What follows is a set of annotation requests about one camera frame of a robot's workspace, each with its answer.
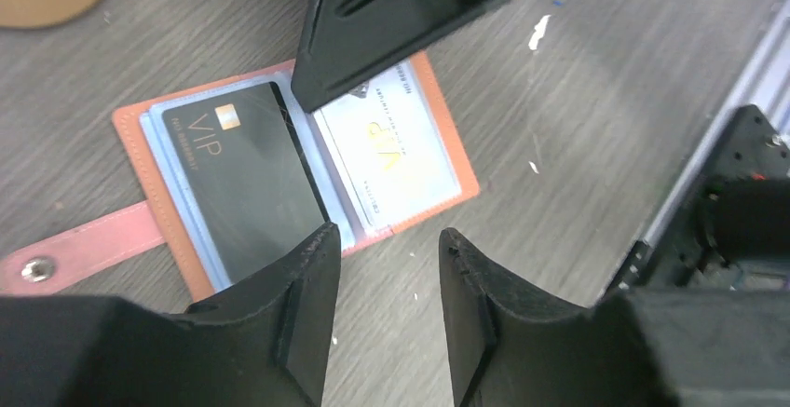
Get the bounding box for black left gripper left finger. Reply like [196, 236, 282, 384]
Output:
[169, 223, 341, 406]

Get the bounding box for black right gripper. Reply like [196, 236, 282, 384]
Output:
[291, 0, 510, 113]

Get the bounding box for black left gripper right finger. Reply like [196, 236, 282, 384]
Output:
[439, 228, 593, 406]

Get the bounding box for black mounting base plate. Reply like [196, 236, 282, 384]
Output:
[606, 104, 789, 293]

